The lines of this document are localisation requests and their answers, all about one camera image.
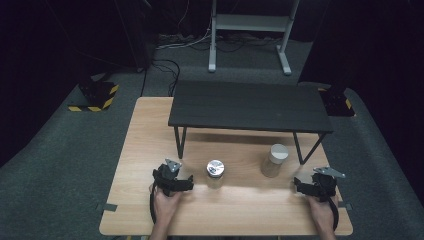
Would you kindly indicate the glass jar with silver lid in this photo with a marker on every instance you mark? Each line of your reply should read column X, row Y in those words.
column 215, row 171

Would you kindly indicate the person's left hand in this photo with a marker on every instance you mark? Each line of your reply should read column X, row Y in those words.
column 165, row 206

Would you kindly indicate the person's right hand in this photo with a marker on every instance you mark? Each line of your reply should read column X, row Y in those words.
column 321, row 213

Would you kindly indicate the white metal stand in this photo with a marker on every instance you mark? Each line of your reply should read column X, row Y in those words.
column 248, row 22

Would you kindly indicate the grey tape strip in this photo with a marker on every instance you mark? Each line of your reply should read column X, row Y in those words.
column 346, row 206
column 108, row 207

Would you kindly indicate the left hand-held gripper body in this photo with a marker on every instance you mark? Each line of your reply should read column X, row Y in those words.
column 165, row 178

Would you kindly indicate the glass jar with white lid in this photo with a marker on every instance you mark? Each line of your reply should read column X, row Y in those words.
column 275, row 160

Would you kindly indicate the black raised shelf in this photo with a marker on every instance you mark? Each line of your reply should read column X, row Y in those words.
column 250, row 105

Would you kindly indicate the black yellow striped stand base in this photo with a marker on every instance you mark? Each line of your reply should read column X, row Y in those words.
column 336, row 103
column 96, row 95

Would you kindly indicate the dark cabinet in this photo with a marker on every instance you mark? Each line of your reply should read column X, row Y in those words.
column 136, row 33

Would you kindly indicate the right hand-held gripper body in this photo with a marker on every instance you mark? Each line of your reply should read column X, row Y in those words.
column 324, row 183

